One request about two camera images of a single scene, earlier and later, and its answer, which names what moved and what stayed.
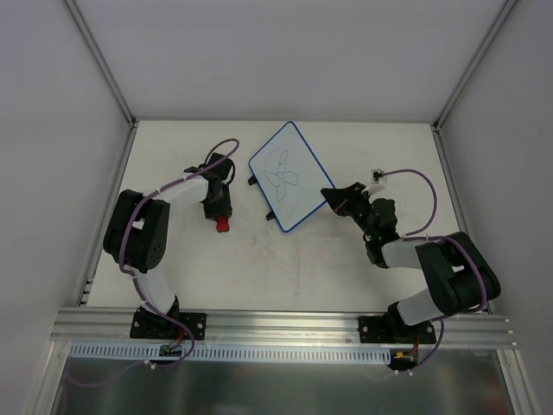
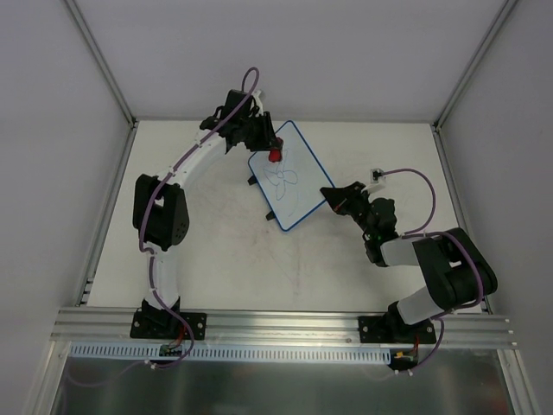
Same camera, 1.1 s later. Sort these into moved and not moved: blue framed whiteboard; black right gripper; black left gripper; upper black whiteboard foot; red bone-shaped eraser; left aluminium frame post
Moved: red bone-shaped eraser; black left gripper
Not moved: black right gripper; upper black whiteboard foot; blue framed whiteboard; left aluminium frame post
